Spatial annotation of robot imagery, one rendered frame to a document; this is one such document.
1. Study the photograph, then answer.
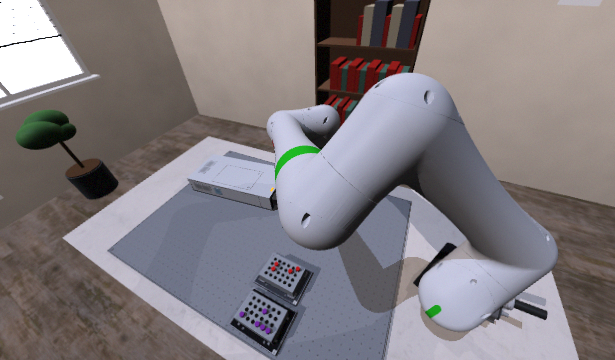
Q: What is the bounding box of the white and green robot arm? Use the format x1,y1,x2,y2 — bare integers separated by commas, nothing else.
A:
267,73,558,332

